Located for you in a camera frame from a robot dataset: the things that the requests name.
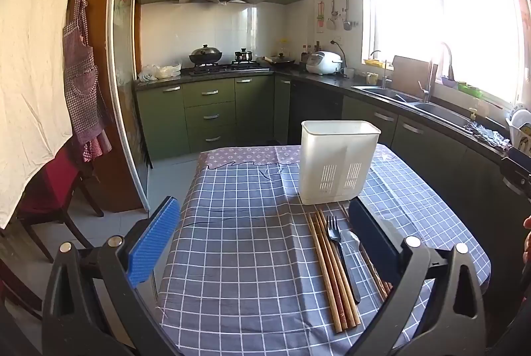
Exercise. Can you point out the red chair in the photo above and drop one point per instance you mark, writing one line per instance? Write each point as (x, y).
(54, 181)

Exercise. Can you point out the white plastic utensil holder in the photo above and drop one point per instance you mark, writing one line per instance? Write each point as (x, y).
(332, 148)

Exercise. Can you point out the black dishwasher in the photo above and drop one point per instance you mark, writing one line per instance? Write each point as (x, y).
(315, 107)

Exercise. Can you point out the person's right hand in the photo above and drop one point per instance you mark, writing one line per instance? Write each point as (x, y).
(527, 239)

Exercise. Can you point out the frying pan with lid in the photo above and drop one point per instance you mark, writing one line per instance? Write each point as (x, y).
(282, 60)

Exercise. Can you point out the blue checked tablecloth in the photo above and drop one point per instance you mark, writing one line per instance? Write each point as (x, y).
(249, 235)

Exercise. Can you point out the grey dish cloth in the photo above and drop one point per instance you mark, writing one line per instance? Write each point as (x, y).
(485, 134)

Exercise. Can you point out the black wok with lid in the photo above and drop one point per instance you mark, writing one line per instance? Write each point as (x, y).
(205, 56)

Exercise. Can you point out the white dish rack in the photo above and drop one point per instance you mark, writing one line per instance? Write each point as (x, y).
(520, 127)

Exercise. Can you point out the yellow basket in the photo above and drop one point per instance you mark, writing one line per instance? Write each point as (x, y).
(372, 61)

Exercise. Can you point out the green lower kitchen cabinets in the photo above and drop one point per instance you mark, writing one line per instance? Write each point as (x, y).
(207, 127)

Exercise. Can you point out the dark wooden chair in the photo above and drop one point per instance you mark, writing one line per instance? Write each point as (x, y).
(16, 289)

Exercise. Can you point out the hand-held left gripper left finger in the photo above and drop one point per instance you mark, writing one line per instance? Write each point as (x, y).
(153, 244)

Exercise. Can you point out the steel double sink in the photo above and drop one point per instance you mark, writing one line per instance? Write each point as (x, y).
(435, 111)

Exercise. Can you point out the black fork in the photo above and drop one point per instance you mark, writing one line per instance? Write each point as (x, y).
(344, 264)

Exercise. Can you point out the hanging spatula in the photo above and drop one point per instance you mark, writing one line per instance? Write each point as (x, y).
(332, 17)

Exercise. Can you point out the yellow mug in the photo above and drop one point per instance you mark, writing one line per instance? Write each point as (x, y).
(372, 79)

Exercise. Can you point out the white rice cooker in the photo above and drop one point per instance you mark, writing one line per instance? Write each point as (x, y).
(323, 63)

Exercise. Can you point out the dark kitchen countertop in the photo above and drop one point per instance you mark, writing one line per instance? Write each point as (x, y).
(332, 80)

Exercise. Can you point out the white plastic bags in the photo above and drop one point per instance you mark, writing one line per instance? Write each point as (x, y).
(166, 71)

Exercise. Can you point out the checked apron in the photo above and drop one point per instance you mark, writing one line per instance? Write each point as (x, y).
(81, 90)

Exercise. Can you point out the kitchen window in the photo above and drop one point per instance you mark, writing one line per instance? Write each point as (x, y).
(435, 7)

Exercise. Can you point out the condiment bottles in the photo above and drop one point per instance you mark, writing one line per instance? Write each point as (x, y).
(311, 48)

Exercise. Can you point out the small curved faucet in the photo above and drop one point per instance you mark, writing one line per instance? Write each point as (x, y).
(386, 76)

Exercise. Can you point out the brown cutting board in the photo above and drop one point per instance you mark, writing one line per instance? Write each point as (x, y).
(406, 73)

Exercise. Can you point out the grey patterned tablecloth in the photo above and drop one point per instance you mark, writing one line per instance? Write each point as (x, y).
(249, 154)

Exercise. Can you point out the steel sink faucet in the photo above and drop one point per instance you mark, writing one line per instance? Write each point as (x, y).
(429, 82)

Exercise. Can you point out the silver spoon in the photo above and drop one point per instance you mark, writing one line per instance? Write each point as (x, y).
(350, 240)

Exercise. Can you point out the hanging ladle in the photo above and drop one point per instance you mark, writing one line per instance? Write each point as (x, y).
(347, 19)

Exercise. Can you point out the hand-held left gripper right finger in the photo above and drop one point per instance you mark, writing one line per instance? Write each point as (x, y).
(369, 235)

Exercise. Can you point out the gas stove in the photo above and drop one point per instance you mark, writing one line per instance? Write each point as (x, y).
(232, 68)

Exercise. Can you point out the white mug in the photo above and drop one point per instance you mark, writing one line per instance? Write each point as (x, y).
(348, 73)

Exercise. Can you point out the sliding glass door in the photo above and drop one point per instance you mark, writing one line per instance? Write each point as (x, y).
(124, 49)

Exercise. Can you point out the green tray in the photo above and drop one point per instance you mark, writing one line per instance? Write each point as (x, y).
(471, 89)

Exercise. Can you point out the white hanging sheet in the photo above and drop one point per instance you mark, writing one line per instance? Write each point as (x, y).
(33, 69)

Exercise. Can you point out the wooden chopstick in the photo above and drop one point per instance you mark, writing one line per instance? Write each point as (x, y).
(385, 284)
(337, 273)
(325, 224)
(373, 279)
(330, 273)
(324, 273)

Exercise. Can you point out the gooseneck faucet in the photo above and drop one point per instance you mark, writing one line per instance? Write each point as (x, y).
(449, 53)

